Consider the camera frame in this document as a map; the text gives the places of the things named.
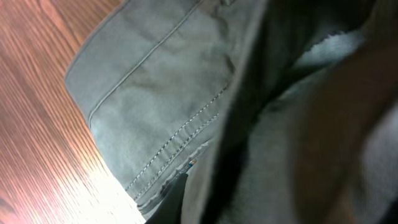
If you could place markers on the grey shorts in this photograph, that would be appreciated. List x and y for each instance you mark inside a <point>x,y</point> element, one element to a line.
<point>278,111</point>

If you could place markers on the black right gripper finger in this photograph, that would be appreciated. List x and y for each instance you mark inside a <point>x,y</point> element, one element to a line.
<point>169,211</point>

